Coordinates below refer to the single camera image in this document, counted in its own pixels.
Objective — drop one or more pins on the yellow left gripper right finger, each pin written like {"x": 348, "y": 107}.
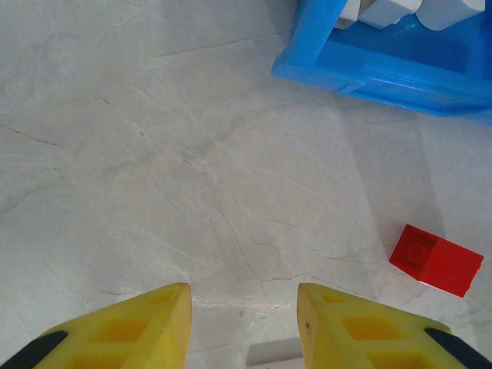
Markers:
{"x": 365, "y": 334}

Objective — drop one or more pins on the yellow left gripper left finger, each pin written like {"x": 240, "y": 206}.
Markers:
{"x": 127, "y": 334}

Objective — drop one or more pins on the blue three-compartment bin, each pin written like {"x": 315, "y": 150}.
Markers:
{"x": 315, "y": 46}

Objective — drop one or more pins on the small white lego brick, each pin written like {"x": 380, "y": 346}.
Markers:
{"x": 348, "y": 13}
{"x": 388, "y": 11}
{"x": 442, "y": 15}

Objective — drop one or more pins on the small red lego brick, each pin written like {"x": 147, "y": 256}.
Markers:
{"x": 442, "y": 265}

